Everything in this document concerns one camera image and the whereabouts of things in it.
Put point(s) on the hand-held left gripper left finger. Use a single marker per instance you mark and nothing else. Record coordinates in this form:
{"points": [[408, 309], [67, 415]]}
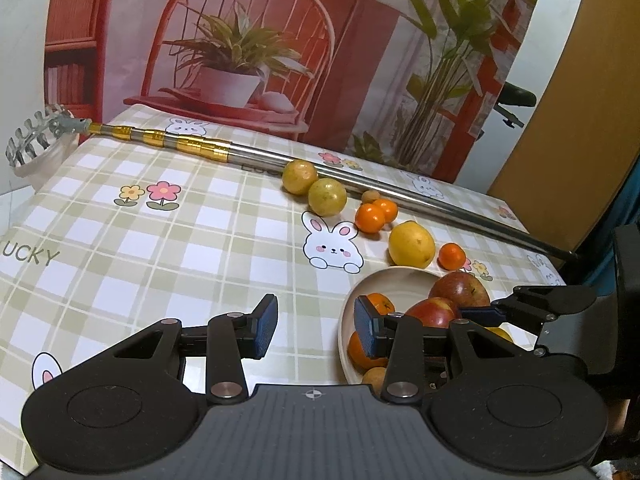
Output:
{"points": [[265, 327]]}

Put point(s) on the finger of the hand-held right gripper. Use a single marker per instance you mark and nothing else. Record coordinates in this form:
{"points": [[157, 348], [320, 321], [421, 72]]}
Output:
{"points": [[480, 313]]}

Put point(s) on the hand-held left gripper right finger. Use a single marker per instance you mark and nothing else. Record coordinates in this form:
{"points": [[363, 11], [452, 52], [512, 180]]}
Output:
{"points": [[365, 327]]}

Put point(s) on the small orange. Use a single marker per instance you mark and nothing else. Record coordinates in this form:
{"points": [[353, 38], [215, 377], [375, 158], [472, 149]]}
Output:
{"points": [[385, 304], [370, 217], [356, 355], [389, 210], [452, 256]]}

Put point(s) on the red apple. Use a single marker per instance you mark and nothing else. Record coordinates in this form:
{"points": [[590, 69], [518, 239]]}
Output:
{"points": [[430, 311], [457, 287]]}

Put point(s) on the brownish yellow round fruit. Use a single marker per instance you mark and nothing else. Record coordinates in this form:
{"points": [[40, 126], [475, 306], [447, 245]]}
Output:
{"points": [[372, 379]]}

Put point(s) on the beige round plate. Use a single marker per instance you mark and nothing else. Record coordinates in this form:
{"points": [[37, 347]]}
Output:
{"points": [[405, 282]]}

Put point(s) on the yellow lemon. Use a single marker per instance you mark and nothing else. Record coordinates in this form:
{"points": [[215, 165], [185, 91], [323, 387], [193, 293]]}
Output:
{"points": [[411, 244]]}

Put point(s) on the yellow-green passion fruit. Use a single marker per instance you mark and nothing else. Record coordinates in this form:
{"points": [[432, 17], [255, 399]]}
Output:
{"points": [[327, 196], [300, 176]]}

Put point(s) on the teal cloth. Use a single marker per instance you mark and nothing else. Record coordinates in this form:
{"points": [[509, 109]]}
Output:
{"points": [[625, 200]]}

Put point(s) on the small brown longan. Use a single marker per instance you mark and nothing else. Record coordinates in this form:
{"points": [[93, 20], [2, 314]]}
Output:
{"points": [[370, 196]]}

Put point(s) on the telescopic metal fruit picker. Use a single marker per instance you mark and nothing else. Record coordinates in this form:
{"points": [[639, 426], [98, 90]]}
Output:
{"points": [[210, 149]]}

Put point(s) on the wooden board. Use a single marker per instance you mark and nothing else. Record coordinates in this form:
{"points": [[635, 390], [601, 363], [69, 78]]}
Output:
{"points": [[575, 110]]}

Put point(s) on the printed room scene backdrop cloth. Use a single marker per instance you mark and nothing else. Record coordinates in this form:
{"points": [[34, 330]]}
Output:
{"points": [[350, 60]]}

